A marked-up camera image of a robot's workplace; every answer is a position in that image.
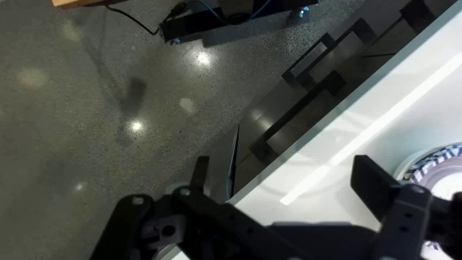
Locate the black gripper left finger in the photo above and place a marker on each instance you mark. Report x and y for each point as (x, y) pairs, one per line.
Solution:
(144, 232)

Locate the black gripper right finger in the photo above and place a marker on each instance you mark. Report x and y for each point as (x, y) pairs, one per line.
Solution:
(408, 218)

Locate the blue white patterned paper bowl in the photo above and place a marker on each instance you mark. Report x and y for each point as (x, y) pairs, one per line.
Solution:
(430, 163)

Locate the white plastic lid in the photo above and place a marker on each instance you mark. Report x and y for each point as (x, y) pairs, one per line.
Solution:
(449, 183)

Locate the dark grey kitchen cabinet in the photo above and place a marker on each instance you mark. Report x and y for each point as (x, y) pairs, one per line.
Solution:
(289, 102)

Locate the black metal stand base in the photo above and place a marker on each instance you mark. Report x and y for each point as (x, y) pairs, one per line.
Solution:
(192, 27)

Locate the wooden board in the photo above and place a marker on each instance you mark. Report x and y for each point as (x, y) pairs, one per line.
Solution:
(79, 2)

